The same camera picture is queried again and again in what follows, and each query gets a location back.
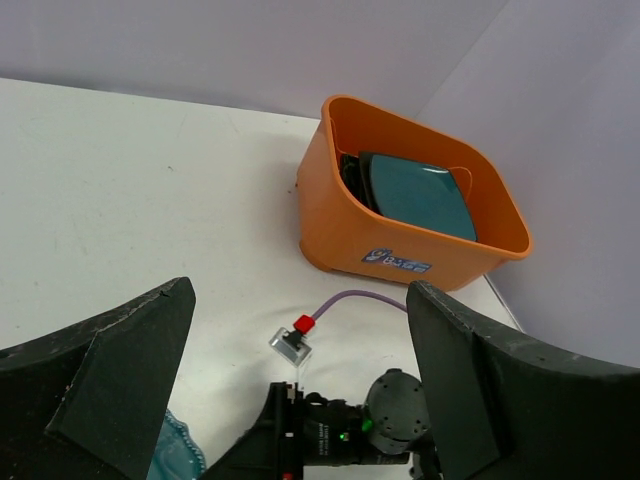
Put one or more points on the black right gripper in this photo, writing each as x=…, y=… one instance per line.
x=296, y=430

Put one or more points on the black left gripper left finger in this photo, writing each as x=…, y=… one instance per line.
x=88, y=401

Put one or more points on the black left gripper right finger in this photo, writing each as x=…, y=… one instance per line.
x=505, y=405

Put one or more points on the light teal round plate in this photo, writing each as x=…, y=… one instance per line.
x=176, y=455

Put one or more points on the teal square plate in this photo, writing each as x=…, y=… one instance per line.
x=415, y=193

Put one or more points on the black floral square plate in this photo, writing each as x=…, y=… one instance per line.
x=352, y=177

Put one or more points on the orange plastic bin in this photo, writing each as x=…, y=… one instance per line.
x=339, y=233

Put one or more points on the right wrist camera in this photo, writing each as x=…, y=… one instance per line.
x=291, y=344

